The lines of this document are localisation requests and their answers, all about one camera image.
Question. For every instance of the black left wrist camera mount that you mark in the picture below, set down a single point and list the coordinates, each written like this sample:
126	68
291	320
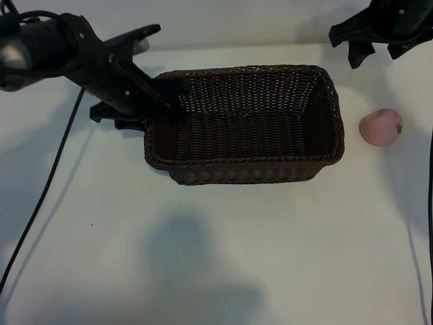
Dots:
132	35

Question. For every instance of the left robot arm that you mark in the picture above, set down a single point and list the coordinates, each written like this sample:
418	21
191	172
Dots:
30	50

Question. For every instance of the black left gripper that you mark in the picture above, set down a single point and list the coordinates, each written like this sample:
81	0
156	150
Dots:
101	78

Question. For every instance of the pink peach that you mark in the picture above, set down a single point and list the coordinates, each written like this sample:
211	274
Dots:
379	128

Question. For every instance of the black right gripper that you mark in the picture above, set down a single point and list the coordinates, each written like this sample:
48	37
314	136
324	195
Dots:
395	18

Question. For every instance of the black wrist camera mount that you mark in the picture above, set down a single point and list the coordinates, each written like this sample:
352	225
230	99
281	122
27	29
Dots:
406	45
132	35

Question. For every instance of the dark brown wicker basket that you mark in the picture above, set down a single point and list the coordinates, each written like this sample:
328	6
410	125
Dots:
243	135

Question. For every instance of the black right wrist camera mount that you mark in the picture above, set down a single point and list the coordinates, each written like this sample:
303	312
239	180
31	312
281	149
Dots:
406	45

